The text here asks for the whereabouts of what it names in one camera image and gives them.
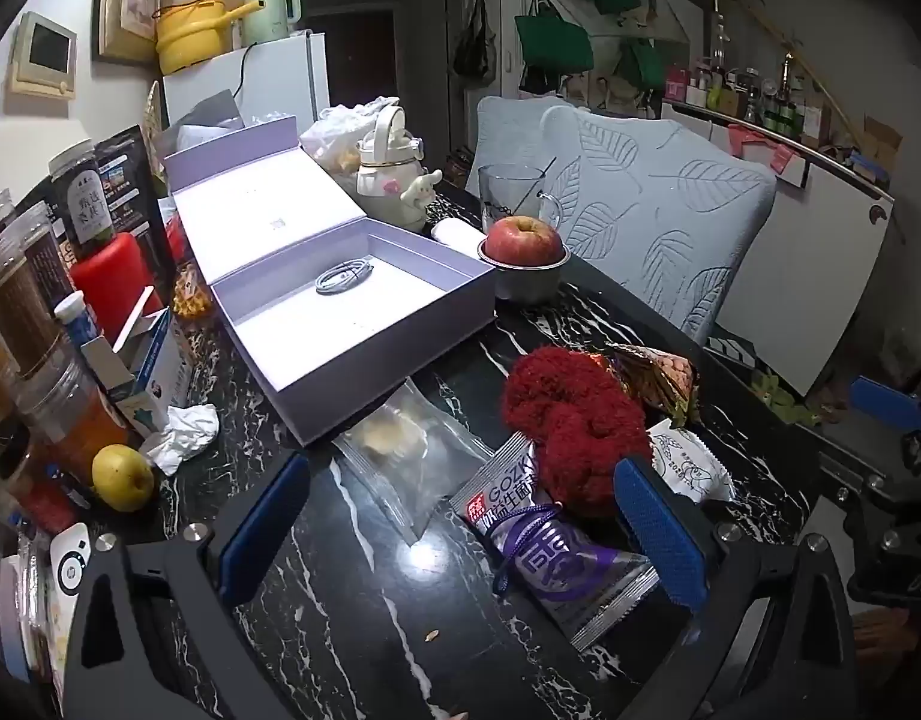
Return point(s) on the framed picture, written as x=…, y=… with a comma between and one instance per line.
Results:
x=123, y=31

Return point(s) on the white printed bread packet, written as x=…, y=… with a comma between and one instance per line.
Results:
x=687, y=465

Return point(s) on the open lavender gift box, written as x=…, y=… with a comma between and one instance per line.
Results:
x=329, y=308

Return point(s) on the yellow pot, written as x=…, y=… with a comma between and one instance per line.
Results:
x=188, y=34

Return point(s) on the red fuzzy scrunchie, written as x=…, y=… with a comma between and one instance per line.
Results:
x=581, y=422

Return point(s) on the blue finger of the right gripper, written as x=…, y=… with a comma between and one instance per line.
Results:
x=886, y=404

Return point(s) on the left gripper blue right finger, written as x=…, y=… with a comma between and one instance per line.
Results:
x=668, y=527

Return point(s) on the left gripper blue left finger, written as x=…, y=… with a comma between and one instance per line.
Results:
x=253, y=525

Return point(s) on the red plastic container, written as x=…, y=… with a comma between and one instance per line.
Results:
x=113, y=279

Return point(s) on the blue white medicine box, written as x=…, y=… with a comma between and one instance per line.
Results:
x=145, y=371

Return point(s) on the light green kettle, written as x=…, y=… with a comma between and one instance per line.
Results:
x=275, y=20

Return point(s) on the white mini fridge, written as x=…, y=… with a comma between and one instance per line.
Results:
x=286, y=77

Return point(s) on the grey leaf pattern cushion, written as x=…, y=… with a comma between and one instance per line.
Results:
x=655, y=207

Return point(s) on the clear plastic bag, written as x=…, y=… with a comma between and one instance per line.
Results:
x=333, y=139

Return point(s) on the colourful shrimp snack packet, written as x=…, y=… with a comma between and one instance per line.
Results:
x=659, y=379

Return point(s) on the glass mug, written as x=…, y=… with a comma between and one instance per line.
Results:
x=515, y=190

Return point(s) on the crumpled white tissue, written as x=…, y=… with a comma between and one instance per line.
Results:
x=187, y=433

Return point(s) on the red apple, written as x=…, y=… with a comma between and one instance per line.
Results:
x=523, y=241

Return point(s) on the dark jar white lid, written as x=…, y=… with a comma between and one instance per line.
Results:
x=80, y=196

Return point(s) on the white purple GOZK snack packet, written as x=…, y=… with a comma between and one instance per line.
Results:
x=585, y=587

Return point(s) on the clear zip bag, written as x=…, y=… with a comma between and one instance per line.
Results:
x=410, y=456

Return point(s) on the black printed package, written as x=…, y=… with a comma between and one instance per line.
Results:
x=131, y=197

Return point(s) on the wall intercom panel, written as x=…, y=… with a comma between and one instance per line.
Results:
x=43, y=59

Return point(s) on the green tote bag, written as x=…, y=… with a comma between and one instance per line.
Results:
x=551, y=43

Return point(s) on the yellow green apple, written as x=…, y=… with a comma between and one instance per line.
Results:
x=122, y=478

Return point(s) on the grey metal bowl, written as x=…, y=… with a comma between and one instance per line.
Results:
x=526, y=284

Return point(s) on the white roll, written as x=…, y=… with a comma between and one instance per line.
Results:
x=458, y=235

